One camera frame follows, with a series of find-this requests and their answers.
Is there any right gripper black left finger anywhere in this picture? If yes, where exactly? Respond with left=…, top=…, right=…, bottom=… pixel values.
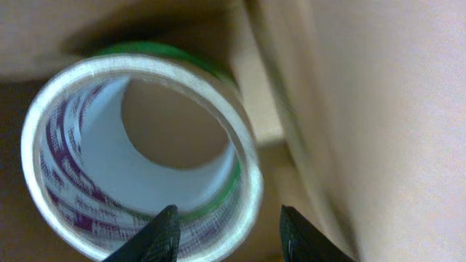
left=103, top=205, right=181, bottom=262

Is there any brown cardboard box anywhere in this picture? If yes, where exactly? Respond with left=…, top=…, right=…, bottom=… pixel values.
left=1, top=1, right=465, bottom=261

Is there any green tape roll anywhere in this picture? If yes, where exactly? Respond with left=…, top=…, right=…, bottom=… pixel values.
left=92, top=41, right=241, bottom=222

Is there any white tape roll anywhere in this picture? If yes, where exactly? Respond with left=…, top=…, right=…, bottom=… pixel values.
left=21, top=53, right=263, bottom=261

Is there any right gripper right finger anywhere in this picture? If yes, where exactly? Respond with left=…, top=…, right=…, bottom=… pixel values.
left=280, top=205, right=354, bottom=262

